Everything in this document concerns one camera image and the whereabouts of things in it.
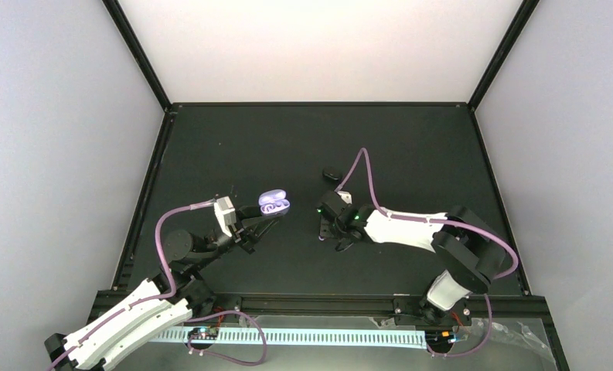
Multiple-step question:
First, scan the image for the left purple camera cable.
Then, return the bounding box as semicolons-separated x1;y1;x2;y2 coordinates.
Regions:
45;199;217;371

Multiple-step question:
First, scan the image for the lavender earbud charging case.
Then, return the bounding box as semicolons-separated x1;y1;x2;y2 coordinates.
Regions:
258;189;291;216

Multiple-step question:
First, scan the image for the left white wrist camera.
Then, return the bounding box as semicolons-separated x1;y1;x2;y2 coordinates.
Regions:
213;196;237;237

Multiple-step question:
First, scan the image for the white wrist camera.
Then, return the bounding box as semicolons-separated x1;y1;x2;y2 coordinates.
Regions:
337;191;352;204
213;196;237;237

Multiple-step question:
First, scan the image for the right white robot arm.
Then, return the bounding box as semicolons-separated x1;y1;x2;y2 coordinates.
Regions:
317;191;508;324

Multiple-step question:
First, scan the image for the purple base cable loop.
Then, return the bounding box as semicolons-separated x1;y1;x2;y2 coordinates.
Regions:
186;309;269;366

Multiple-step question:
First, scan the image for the black earbud charging case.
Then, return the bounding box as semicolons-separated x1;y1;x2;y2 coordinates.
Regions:
322;166;344;184

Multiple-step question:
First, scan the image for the purple camera cable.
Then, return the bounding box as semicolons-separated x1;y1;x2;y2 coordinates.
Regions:
334;148;520;281
45;199;217;371

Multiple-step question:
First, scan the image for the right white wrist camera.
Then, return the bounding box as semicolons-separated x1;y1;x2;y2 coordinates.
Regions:
337;191;352;204

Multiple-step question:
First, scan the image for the black aluminium front rail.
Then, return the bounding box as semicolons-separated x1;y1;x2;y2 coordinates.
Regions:
93;289;548;318

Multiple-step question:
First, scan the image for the white slotted cable duct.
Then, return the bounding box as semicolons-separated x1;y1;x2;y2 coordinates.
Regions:
151;326;427;349

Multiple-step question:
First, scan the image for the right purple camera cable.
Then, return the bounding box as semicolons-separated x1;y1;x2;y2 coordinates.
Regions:
334;148;520;281

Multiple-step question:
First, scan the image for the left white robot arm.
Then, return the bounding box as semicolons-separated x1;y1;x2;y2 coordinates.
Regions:
45;196;290;370

